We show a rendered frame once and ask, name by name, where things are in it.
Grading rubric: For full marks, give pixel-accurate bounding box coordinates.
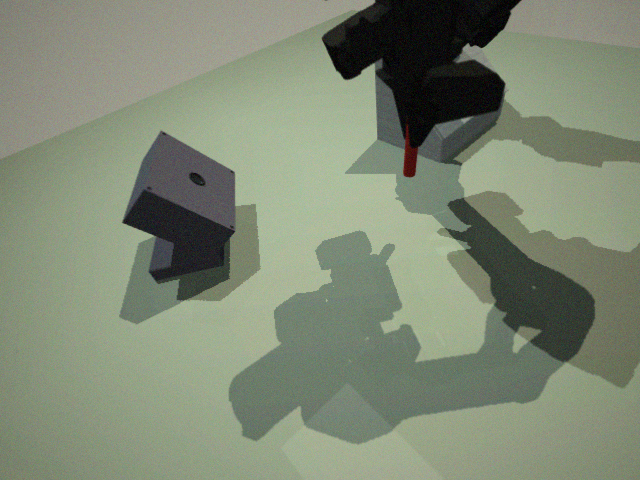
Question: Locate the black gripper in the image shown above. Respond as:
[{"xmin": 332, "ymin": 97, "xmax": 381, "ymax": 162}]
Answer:
[{"xmin": 375, "ymin": 0, "xmax": 506, "ymax": 148}]

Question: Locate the grey sloped panel with hole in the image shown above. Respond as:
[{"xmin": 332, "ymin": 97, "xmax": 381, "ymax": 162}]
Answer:
[{"xmin": 122, "ymin": 131, "xmax": 236, "ymax": 281}]

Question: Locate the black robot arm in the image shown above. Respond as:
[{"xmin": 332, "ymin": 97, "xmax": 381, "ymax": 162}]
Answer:
[{"xmin": 322, "ymin": 0, "xmax": 522, "ymax": 80}]

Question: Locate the red peg with white band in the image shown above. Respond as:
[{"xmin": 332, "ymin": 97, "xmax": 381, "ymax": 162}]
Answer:
[{"xmin": 403, "ymin": 121, "xmax": 418, "ymax": 177}]

